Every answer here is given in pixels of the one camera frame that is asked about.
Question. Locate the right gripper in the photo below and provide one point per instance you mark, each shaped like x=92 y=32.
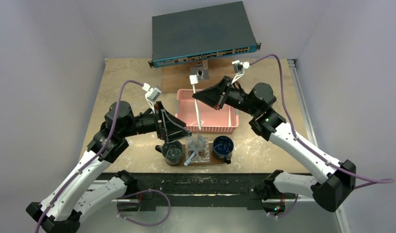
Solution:
x=222 y=93

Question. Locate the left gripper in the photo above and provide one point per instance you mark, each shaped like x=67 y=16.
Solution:
x=174 y=128

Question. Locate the dark green cup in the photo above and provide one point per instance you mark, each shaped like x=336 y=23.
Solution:
x=172 y=152

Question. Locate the pink plastic basket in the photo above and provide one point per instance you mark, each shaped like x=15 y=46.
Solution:
x=212 y=121

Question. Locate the clear acrylic holder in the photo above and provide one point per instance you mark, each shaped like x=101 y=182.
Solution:
x=203 y=154

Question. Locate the oval wooden tray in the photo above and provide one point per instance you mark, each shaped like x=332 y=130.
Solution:
x=212 y=159

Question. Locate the blue cup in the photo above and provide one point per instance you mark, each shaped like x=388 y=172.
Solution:
x=222 y=148

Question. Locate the light blue toothbrush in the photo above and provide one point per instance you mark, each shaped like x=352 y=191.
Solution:
x=189 y=159

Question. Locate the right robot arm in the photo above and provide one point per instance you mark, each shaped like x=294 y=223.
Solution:
x=330 y=181

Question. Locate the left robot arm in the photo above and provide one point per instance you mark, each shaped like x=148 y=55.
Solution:
x=70 y=203

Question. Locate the wooden base board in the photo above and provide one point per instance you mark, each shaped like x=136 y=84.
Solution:
x=176 y=77

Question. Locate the metal stand bracket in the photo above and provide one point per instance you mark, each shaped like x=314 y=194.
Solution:
x=201 y=70

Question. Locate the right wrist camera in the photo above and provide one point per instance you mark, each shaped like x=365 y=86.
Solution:
x=239 y=69

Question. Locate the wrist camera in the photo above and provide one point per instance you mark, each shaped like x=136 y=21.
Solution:
x=151 y=95
x=239 y=69

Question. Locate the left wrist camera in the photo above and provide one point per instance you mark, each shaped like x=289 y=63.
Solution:
x=151 y=95

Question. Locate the black base frame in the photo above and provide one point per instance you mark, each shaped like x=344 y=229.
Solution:
x=247 y=190

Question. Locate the network switch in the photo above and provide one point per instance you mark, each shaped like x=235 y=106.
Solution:
x=201 y=34

